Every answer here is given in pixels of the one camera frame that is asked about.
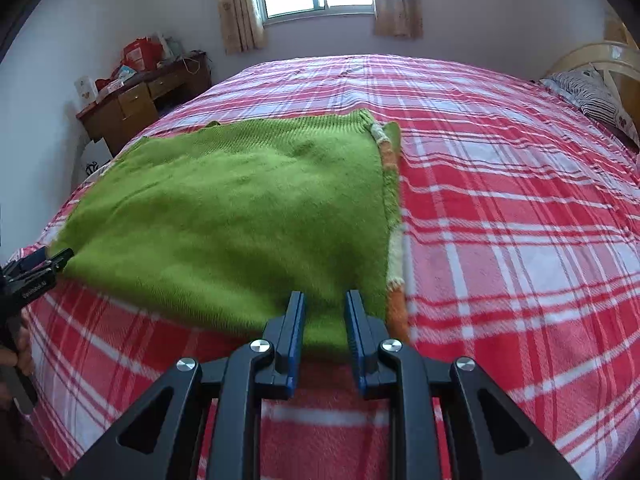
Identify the white paper bag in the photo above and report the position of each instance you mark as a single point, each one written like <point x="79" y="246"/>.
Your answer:
<point x="92" y="160"/>

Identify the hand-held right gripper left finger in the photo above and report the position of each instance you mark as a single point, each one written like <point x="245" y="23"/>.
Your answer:
<point x="297" y="320"/>

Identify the striped pillow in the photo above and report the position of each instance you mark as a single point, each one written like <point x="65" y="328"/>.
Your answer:
<point x="595" y="97"/>

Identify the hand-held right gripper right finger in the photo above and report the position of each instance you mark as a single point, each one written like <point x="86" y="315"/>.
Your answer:
<point x="356" y="325"/>

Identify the cream curved headboard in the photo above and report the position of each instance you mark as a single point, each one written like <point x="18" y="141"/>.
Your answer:
<point x="600" y="57"/>

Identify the green orange striped knit sweater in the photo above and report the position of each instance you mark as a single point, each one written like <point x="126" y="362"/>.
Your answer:
<point x="225" y="210"/>

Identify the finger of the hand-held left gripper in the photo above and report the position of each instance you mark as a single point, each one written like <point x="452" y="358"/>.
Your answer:
<point x="60" y="260"/>

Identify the brown wooden desk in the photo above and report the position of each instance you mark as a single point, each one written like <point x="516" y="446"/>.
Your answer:
<point x="130" y="107"/>

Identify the red gift box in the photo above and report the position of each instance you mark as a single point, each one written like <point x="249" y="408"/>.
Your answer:
<point x="142" y="54"/>

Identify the person's left hand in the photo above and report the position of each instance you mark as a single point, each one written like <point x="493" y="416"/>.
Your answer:
<point x="24" y="355"/>

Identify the red plaid bed sheet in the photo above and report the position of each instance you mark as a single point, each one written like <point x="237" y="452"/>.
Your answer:
<point x="500" y="210"/>

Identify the white printed carton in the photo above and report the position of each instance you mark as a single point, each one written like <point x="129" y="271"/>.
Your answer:
<point x="85" y="92"/>

